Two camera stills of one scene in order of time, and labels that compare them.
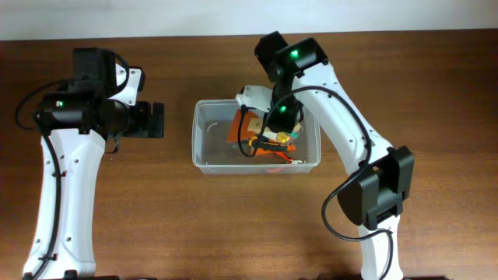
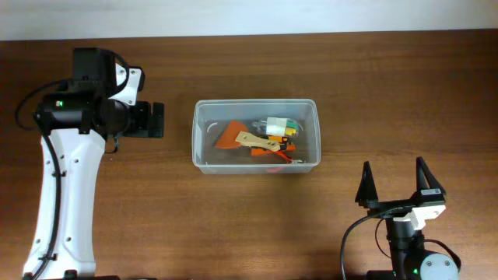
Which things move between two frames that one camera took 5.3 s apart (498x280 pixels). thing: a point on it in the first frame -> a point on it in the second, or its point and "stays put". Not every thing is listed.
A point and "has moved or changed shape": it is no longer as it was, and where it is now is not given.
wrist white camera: (256, 98) -> (419, 216)
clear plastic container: (213, 155) stays put
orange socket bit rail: (261, 152) stays put
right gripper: (270, 144) -> (391, 207)
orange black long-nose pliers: (254, 141) -> (282, 140)
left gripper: (156, 119) stays put
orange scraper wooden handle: (251, 126) -> (236, 135)
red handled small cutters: (288, 159) has moved or changed shape
